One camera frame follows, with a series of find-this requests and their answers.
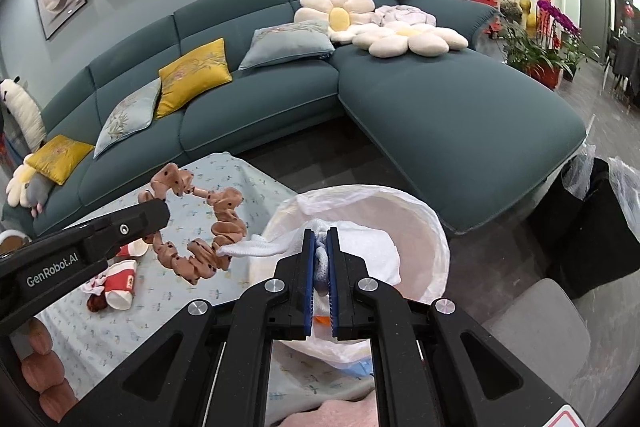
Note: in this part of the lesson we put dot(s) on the orange scrap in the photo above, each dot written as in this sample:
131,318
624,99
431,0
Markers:
321,319

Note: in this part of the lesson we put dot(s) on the white flower cushion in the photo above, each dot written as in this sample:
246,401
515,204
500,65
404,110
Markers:
410,39
340,14

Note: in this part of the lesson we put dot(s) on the grey stool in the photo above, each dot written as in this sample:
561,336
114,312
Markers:
540,322

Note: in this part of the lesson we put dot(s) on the white plastic bin bag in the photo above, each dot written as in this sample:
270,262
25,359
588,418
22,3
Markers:
420,227

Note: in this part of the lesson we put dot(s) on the clear plastic bin liner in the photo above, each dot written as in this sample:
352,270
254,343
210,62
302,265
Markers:
580,172

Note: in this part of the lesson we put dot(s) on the dark dining chair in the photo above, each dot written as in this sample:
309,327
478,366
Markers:
625,57

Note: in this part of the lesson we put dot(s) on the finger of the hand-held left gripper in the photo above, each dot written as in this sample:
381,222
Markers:
135,222

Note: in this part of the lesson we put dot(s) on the small flower plush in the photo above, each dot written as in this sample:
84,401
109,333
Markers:
19,187

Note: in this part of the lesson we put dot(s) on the small yellow embroidered cushion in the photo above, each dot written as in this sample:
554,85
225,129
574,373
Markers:
60,157

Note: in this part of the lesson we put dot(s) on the purple orchid plant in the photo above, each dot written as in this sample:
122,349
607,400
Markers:
560,14

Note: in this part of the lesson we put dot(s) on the yellow gourd ornament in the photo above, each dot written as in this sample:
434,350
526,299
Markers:
525,9

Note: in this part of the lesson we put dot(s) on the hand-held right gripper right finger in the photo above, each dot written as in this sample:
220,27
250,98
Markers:
334,292

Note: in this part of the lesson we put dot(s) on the grey plush toy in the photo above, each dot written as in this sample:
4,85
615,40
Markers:
39,197

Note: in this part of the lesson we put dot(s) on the light blue embroidered cushion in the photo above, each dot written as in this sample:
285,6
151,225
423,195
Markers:
287,42
127,117

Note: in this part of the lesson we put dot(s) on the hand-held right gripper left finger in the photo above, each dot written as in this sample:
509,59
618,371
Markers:
310,287

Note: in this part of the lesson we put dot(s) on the dark red crumpled wrapper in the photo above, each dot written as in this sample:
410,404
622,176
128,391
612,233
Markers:
96,303

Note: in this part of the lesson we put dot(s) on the small blue packet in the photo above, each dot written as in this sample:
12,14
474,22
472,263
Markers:
360,366

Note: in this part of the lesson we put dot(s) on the pale pink folded quilt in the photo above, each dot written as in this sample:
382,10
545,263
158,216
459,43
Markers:
400,14

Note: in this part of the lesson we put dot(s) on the floral printed tablecloth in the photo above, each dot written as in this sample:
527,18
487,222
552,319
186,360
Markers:
150,307

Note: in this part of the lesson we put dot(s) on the teal sectional sofa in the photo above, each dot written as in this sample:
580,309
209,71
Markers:
450,107

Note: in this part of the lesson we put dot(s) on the large yellow embroidered cushion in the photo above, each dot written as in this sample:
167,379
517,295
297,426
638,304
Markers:
192,74

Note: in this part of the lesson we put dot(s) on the person's left hand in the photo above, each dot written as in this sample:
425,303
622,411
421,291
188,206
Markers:
45,367

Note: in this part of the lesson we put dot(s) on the pink fleece blanket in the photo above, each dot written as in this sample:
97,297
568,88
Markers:
325,414

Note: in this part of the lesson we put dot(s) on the black bag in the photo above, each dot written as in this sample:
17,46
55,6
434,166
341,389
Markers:
600,232

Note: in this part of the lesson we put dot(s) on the panda plush toy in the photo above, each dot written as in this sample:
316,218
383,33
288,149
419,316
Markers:
22,109

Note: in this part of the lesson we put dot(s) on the green potted plant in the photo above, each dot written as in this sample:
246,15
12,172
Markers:
530,52

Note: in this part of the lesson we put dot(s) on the pink dotted fabric loop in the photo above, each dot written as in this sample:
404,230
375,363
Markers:
227,232

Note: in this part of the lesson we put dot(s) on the white paper towel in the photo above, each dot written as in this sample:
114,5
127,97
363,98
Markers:
365,252

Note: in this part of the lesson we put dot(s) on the grey partition panel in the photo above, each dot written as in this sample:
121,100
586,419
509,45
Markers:
595,7

